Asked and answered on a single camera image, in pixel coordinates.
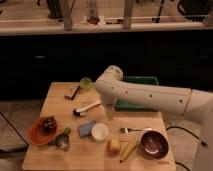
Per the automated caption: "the white dish brush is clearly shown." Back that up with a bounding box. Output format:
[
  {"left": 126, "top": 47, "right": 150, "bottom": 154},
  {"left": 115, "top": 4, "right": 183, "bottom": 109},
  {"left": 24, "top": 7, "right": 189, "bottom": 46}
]
[{"left": 73, "top": 100, "right": 101, "bottom": 117}]

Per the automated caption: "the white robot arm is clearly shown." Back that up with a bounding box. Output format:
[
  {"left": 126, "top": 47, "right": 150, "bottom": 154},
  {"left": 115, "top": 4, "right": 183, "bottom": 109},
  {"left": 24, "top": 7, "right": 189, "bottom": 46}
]
[{"left": 95, "top": 65, "right": 213, "bottom": 171}]

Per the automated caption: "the white round cup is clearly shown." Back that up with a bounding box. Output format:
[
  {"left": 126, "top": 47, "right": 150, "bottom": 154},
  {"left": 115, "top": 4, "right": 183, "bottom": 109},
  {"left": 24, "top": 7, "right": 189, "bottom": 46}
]
[{"left": 91, "top": 123, "right": 109, "bottom": 142}]

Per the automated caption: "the green plastic cup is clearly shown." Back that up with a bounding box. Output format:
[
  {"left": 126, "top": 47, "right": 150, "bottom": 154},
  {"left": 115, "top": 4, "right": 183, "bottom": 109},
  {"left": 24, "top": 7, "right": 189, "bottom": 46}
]
[{"left": 80, "top": 77, "right": 92, "bottom": 91}]

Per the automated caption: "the metal cup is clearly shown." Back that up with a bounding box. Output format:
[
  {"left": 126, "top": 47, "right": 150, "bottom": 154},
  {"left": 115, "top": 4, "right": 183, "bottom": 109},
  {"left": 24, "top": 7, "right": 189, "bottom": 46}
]
[{"left": 55, "top": 133, "right": 70, "bottom": 150}]

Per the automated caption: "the green plastic tray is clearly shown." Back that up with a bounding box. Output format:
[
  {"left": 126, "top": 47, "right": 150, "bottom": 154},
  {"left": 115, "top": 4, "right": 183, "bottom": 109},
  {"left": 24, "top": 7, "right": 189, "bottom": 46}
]
[{"left": 114, "top": 76, "right": 159, "bottom": 112}]

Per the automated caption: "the silver fork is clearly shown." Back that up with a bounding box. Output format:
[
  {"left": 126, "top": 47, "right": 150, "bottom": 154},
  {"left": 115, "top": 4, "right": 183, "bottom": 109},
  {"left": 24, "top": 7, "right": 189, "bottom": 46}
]
[{"left": 120, "top": 127, "right": 152, "bottom": 133}]

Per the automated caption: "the yellow apple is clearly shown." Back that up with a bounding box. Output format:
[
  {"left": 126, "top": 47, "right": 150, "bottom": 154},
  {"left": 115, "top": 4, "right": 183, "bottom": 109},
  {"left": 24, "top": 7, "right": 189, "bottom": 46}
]
[{"left": 107, "top": 139, "right": 121, "bottom": 154}]

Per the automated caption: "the blue sponge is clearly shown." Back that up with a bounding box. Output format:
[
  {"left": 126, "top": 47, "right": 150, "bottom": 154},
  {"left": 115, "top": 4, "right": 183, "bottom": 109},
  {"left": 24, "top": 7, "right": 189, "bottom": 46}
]
[{"left": 78, "top": 121, "right": 96, "bottom": 138}]

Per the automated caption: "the yellow banana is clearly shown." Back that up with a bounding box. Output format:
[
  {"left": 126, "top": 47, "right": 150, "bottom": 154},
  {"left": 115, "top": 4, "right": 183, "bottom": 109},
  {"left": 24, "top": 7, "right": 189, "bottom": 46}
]
[{"left": 120, "top": 140, "right": 138, "bottom": 162}]

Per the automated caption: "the dark brown small tool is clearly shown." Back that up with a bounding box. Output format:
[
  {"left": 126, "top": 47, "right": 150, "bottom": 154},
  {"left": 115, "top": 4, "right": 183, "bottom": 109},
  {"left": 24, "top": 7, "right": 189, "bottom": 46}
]
[{"left": 64, "top": 86, "right": 80, "bottom": 100}]

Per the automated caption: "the green vegetable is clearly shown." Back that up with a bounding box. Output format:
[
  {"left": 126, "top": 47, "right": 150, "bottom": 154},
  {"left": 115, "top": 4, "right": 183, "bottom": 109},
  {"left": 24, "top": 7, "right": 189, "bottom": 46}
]
[{"left": 50, "top": 127, "right": 71, "bottom": 146}]

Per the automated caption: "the dark purple bowl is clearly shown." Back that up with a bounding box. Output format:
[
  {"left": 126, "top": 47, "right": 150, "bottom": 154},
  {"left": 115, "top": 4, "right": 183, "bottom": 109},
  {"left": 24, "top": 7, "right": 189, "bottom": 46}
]
[{"left": 139, "top": 131, "right": 169, "bottom": 160}]

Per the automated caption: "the dark grapes bunch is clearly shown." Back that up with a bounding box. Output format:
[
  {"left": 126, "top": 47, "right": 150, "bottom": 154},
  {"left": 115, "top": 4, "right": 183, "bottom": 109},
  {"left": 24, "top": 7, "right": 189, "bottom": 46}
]
[{"left": 41, "top": 116, "right": 56, "bottom": 134}]

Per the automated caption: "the orange bowl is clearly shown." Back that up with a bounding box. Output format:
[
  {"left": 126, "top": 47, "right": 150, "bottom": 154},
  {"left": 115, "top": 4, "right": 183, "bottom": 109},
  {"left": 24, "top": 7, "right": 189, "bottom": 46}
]
[{"left": 28, "top": 117, "right": 57, "bottom": 146}]

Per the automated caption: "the black cable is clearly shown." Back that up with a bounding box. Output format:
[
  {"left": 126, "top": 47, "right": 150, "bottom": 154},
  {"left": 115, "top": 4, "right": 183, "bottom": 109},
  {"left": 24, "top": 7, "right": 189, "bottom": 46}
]
[{"left": 165, "top": 125, "right": 201, "bottom": 171}]

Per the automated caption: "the wooden post right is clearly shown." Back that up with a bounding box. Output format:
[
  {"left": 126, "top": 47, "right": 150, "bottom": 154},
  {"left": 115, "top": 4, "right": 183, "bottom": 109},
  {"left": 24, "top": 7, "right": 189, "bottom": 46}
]
[{"left": 123, "top": 0, "right": 134, "bottom": 29}]

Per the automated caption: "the wooden post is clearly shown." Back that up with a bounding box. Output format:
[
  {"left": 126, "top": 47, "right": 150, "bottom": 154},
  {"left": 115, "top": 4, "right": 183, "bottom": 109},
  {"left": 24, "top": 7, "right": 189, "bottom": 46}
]
[
  {"left": 60, "top": 0, "right": 72, "bottom": 31},
  {"left": 123, "top": 0, "right": 134, "bottom": 29}
]

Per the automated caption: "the wooden post left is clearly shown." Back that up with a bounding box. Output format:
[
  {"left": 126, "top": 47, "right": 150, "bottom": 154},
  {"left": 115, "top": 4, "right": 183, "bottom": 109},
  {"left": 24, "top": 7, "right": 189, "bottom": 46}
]
[{"left": 60, "top": 0, "right": 72, "bottom": 31}]

